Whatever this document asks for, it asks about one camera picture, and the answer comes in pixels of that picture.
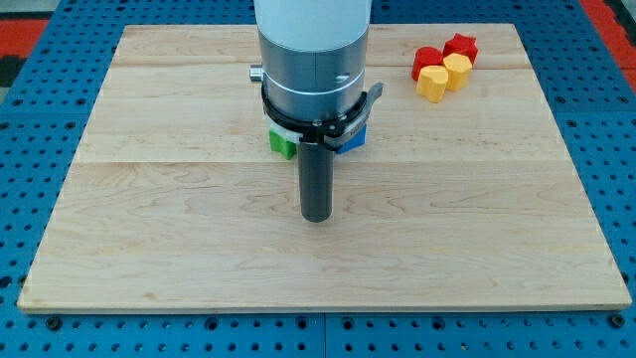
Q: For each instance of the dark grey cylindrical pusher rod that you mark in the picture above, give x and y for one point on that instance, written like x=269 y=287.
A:
x=315 y=164

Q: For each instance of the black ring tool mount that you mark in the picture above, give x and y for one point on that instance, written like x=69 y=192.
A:
x=333 y=132

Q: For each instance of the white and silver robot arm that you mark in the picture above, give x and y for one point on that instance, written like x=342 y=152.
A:
x=312 y=73

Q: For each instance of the yellow heart block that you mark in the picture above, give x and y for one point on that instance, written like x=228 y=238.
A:
x=432 y=82

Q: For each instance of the blue block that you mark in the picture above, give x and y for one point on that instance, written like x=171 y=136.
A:
x=356 y=141

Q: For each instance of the green block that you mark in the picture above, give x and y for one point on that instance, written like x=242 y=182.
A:
x=287 y=149

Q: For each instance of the red cylinder block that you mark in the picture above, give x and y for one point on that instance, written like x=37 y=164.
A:
x=425 y=57

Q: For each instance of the yellow hexagon block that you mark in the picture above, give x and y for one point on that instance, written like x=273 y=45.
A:
x=459 y=69

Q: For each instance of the light wooden board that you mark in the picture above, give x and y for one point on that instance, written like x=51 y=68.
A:
x=462 y=199

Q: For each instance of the red star block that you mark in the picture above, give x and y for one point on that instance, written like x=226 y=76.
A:
x=461 y=45

